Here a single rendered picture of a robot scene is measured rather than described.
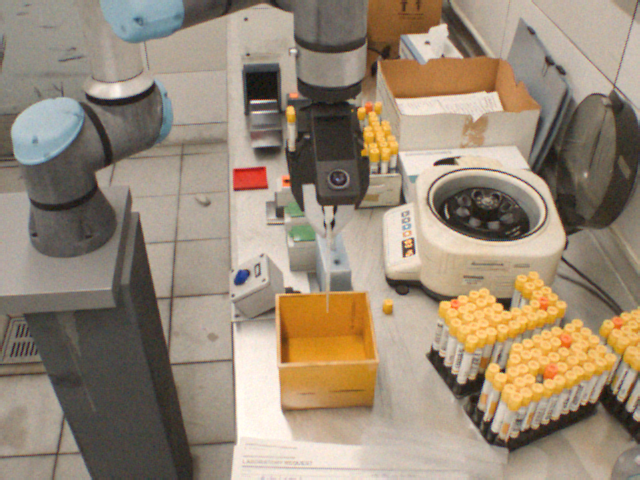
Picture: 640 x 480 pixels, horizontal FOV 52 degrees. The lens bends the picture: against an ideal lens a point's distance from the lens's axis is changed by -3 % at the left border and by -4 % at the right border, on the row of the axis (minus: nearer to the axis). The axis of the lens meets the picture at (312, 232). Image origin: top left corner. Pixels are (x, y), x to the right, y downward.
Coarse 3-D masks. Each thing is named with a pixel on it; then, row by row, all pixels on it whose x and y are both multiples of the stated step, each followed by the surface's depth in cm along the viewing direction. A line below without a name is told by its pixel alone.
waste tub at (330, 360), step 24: (288, 312) 99; (312, 312) 100; (336, 312) 100; (360, 312) 100; (288, 336) 103; (312, 336) 103; (336, 336) 103; (360, 336) 103; (288, 360) 100; (312, 360) 100; (336, 360) 100; (360, 360) 88; (288, 384) 90; (312, 384) 90; (336, 384) 91; (360, 384) 91; (288, 408) 93; (312, 408) 94; (336, 408) 94
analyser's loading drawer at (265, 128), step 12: (252, 96) 155; (264, 96) 155; (276, 96) 155; (252, 108) 148; (264, 108) 148; (276, 108) 148; (252, 120) 145; (264, 120) 145; (276, 120) 145; (252, 132) 140; (264, 132) 140; (276, 132) 140; (252, 144) 142; (264, 144) 142; (276, 144) 142
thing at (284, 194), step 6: (282, 180) 123; (288, 180) 123; (282, 186) 122; (288, 186) 122; (282, 192) 122; (288, 192) 122; (282, 198) 123; (288, 198) 123; (294, 198) 123; (282, 204) 124
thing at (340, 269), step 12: (324, 240) 107; (336, 240) 107; (324, 252) 104; (336, 252) 104; (324, 264) 102; (336, 264) 102; (348, 264) 102; (312, 276) 113; (324, 276) 102; (336, 276) 102; (348, 276) 102; (312, 288) 111; (324, 288) 104; (336, 288) 103; (348, 288) 104
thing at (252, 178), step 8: (240, 168) 138; (248, 168) 138; (256, 168) 138; (264, 168) 138; (240, 176) 137; (248, 176) 137; (256, 176) 137; (264, 176) 137; (240, 184) 135; (248, 184) 135; (256, 184) 135; (264, 184) 135
